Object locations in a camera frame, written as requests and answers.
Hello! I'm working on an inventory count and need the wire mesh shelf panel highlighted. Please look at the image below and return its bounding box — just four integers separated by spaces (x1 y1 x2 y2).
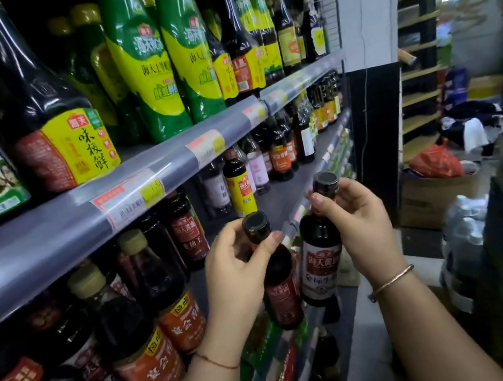
318 0 348 57

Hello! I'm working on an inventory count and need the group of red label bottles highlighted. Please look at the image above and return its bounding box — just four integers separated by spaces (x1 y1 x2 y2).
0 184 233 381

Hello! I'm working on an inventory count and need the person's right hand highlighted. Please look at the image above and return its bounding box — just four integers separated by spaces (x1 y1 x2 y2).
306 170 413 300

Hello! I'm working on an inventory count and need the row of tall dark bottles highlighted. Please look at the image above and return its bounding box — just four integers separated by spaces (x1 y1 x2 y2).
199 0 336 108

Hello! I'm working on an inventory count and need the white cloth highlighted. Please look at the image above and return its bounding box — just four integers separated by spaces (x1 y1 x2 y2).
459 116 491 154

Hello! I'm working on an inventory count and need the group of green bottles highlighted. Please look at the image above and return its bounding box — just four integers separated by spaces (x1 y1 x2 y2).
222 301 320 381

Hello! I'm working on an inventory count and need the grey shelf board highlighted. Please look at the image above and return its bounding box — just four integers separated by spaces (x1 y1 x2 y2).
166 106 380 313

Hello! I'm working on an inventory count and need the red string bracelet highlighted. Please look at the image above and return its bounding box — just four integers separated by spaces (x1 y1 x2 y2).
193 346 241 377

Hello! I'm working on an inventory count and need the pack of water bottles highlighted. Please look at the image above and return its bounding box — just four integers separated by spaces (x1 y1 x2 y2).
428 190 503 320

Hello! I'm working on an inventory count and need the green wrapped sauce bottle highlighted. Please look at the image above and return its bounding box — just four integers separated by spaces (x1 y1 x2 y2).
151 0 229 128
94 0 195 150

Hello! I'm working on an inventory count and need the row of small dark bottles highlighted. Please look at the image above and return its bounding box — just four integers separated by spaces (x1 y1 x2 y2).
185 72 360 222

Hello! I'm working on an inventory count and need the short grey shelf rail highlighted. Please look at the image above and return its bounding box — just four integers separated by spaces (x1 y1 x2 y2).
254 49 353 117

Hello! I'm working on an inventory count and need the small red price tag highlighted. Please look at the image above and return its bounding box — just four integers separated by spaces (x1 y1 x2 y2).
240 100 270 128

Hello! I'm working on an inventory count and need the dark sauce bottle red label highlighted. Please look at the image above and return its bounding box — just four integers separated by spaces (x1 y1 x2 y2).
240 207 307 336

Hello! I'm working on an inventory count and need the red plastic bag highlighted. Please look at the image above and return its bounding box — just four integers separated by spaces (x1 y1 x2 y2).
406 137 466 185

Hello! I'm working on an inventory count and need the red yellow price tag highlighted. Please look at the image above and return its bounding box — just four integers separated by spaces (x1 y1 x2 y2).
183 128 230 171

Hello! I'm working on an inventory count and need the dark sauce bottle white label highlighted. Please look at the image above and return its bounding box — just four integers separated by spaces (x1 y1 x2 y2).
282 169 360 311

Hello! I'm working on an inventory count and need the silver bangle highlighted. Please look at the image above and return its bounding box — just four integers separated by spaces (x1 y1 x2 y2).
364 264 420 304

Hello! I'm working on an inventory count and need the wooden shelf rack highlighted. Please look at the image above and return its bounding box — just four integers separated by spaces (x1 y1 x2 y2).
373 0 474 164

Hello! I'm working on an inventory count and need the person's left hand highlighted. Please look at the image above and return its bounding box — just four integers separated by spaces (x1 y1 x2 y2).
188 212 304 369

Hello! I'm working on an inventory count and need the brown cardboard box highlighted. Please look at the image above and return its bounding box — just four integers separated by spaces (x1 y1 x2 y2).
392 158 490 236

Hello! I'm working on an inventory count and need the yellow box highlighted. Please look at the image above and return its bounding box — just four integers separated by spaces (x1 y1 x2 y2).
464 72 503 103

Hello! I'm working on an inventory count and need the large red white price tag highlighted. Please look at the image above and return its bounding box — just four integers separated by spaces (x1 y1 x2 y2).
88 166 171 236

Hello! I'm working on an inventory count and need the person's right forearm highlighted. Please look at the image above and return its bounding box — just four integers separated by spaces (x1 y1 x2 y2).
367 254 503 381

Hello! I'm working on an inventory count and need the large dark bottle yellow label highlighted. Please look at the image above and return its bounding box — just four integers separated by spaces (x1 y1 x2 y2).
0 0 126 203

